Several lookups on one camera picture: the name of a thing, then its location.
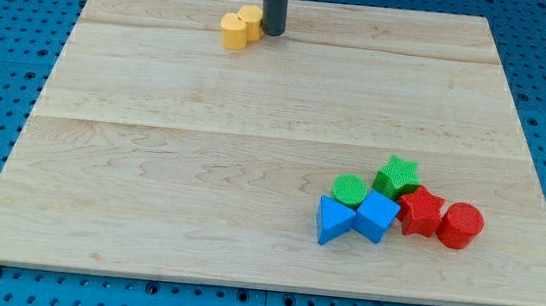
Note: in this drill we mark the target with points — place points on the yellow block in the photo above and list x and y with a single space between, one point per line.
252 16
233 32

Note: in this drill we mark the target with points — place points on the green cylinder block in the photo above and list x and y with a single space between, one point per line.
349 190

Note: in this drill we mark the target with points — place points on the blue triangle block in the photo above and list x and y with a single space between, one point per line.
333 219

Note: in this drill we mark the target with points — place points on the blue cube block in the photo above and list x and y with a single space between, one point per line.
375 215

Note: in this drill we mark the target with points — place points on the light wooden board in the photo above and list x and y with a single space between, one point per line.
154 153

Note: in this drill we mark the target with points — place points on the green star block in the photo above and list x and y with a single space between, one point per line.
396 178

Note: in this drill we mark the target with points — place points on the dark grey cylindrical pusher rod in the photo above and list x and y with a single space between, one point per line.
274 17

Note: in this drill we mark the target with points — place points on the red star block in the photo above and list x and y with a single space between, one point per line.
420 212

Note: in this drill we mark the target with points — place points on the red cylinder block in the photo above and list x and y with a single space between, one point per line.
460 225

